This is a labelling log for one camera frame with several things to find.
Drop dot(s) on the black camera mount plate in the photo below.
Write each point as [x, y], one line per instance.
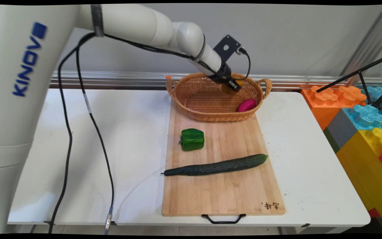
[226, 48]

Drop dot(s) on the bamboo cutting board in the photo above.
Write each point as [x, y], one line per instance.
[224, 196]

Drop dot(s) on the grey foam block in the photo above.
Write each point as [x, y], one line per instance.
[340, 131]

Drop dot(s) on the black tripod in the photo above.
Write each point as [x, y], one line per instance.
[360, 71]

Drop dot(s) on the aluminium rail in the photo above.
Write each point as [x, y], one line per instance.
[293, 81]

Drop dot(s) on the orange toy pepper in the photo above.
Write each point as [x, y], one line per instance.
[226, 89]

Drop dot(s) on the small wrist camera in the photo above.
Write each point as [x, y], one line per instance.
[241, 50]

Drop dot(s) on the magenta toy fruit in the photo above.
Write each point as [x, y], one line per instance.
[246, 105]

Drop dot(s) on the green toy bell pepper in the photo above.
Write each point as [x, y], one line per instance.
[192, 139]

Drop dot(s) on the blue foam block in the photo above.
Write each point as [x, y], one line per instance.
[366, 116]

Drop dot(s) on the colourful large toy blocks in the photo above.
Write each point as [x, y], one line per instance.
[366, 172]

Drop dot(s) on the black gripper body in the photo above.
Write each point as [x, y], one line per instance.
[222, 73]

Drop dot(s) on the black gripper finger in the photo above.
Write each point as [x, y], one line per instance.
[238, 79]
[233, 85]

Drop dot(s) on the orange foam block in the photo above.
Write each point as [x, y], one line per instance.
[323, 103]

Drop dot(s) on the woven wicker basket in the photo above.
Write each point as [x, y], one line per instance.
[204, 99]

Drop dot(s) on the long dark green cucumber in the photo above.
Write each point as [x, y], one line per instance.
[217, 166]

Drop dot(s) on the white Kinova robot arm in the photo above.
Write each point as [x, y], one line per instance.
[22, 99]

